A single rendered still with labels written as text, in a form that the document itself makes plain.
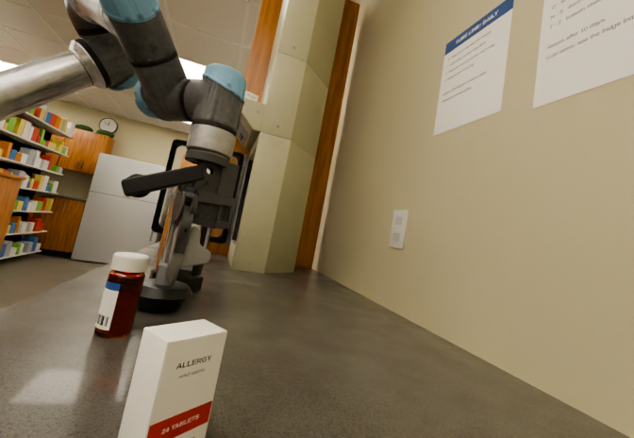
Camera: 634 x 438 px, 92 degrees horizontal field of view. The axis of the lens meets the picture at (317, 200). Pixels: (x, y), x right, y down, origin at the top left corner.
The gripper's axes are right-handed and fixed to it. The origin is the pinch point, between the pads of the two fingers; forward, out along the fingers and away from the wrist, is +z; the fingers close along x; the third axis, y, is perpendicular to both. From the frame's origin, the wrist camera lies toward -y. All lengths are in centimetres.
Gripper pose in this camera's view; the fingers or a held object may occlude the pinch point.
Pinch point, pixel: (167, 273)
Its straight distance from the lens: 55.4
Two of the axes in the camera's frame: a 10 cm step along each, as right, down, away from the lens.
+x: -5.5, 0.0, 8.4
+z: -1.8, 9.8, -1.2
